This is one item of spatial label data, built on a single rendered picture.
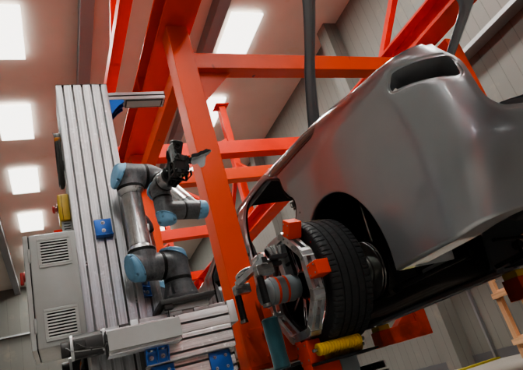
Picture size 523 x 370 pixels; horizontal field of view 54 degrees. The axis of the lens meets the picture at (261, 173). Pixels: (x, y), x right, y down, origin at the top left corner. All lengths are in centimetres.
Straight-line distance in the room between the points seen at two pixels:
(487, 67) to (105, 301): 625
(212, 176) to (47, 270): 137
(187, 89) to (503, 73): 480
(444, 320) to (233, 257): 570
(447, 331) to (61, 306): 684
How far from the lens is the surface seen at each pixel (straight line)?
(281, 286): 264
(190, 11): 389
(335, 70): 433
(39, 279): 228
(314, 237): 257
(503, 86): 739
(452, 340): 841
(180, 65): 373
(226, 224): 317
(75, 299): 226
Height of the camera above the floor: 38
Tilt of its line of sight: 23 degrees up
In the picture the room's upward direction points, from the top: 17 degrees counter-clockwise
